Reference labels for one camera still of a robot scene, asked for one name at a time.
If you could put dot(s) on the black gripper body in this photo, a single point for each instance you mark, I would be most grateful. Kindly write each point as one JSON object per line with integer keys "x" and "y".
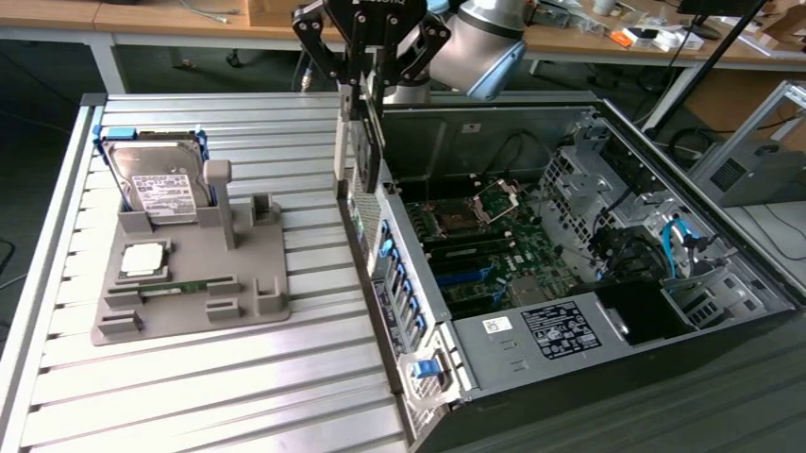
{"x": 378, "y": 19}

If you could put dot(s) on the black graphics card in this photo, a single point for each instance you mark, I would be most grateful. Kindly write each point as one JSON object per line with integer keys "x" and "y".
{"x": 369, "y": 141}

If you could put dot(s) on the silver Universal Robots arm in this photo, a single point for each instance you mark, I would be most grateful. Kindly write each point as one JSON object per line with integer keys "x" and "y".
{"x": 485, "y": 42}

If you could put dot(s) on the cardboard box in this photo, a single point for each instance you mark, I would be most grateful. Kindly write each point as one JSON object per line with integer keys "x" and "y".
{"x": 274, "y": 11}

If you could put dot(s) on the small metal box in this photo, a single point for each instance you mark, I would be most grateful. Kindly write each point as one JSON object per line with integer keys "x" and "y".
{"x": 552, "y": 14}

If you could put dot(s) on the wooden desk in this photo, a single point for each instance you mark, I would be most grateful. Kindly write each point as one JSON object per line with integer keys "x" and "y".
{"x": 566, "y": 40}
{"x": 126, "y": 14}

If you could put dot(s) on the white cup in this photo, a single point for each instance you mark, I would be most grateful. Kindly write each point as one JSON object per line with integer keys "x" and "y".
{"x": 606, "y": 5}

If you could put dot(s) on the orange box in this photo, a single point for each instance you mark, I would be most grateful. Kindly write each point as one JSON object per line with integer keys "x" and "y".
{"x": 625, "y": 37}

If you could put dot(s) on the metal socket cover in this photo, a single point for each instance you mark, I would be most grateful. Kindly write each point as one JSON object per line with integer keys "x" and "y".
{"x": 501, "y": 198}

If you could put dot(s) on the CPU socket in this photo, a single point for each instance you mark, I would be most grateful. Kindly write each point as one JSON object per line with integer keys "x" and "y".
{"x": 457, "y": 217}

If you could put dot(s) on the blue disk caddy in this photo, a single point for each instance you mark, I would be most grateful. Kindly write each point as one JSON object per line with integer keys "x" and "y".
{"x": 117, "y": 133}

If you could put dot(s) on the silver hard disk drive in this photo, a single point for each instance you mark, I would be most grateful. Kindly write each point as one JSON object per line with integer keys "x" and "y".
{"x": 158, "y": 189}

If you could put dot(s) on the white box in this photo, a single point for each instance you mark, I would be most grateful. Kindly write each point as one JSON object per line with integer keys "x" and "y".
{"x": 680, "y": 41}

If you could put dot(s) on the black RAM slot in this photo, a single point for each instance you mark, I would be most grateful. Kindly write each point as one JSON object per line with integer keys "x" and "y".
{"x": 473, "y": 250}

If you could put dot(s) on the metal drive cage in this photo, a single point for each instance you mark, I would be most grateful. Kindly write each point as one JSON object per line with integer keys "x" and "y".
{"x": 570, "y": 226}

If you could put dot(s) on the black monitor with stand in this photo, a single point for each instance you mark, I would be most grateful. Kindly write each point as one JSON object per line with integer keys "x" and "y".
{"x": 705, "y": 28}

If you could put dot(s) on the green motherboard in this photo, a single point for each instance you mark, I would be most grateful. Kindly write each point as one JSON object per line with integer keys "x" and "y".
{"x": 542, "y": 250}

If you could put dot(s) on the black slanted pole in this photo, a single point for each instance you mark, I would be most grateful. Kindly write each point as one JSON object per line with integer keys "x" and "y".
{"x": 712, "y": 71}

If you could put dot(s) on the blue expansion slot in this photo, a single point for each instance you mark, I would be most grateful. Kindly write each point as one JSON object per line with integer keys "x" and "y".
{"x": 466, "y": 277}

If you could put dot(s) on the silver CPU chip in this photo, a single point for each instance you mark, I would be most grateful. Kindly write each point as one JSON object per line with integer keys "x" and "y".
{"x": 143, "y": 259}

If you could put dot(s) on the chipset heatsink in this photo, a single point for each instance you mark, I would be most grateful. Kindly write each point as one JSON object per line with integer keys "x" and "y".
{"x": 530, "y": 291}

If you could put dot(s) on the green RAM stick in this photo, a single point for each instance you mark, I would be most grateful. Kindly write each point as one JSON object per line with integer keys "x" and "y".
{"x": 177, "y": 286}

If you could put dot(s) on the brown cardboard piece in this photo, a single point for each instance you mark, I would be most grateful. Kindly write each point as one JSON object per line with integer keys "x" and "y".
{"x": 788, "y": 28}

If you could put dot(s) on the grey parts rack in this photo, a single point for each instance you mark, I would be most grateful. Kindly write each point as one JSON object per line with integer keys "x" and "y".
{"x": 189, "y": 311}

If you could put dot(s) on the grey computer tower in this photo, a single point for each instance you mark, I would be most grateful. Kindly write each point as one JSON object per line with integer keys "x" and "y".
{"x": 756, "y": 179}

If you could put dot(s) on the grey power supply unit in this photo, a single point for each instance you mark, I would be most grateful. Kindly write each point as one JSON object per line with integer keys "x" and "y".
{"x": 492, "y": 349}

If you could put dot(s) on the blue case latch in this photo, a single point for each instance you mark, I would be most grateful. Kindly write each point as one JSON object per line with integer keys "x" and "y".
{"x": 423, "y": 369}

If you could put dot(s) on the open black PC case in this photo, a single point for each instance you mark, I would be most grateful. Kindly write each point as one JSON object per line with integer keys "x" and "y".
{"x": 630, "y": 415}

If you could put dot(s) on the aluminium frame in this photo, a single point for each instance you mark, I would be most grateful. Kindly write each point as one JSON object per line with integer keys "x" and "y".
{"x": 765, "y": 108}

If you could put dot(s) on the metal disk bay bracket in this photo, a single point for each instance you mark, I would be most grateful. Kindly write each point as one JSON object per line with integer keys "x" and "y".
{"x": 700, "y": 302}

